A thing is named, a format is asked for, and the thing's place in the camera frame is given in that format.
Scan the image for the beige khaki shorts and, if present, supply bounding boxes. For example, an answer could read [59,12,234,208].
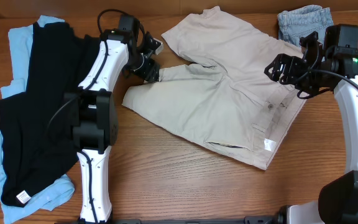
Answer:
[122,7,304,170]

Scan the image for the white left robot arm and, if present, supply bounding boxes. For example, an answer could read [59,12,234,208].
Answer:
[65,29,163,223]

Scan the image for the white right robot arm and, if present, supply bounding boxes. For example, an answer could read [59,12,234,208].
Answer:
[264,53,358,223]

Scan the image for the light blue denim shorts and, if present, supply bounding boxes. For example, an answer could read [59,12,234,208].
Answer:
[277,5,334,47]

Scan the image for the black garment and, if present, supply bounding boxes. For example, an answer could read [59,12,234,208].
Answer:
[0,22,100,207]

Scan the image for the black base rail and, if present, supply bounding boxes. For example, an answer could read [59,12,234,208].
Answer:
[54,215,281,224]

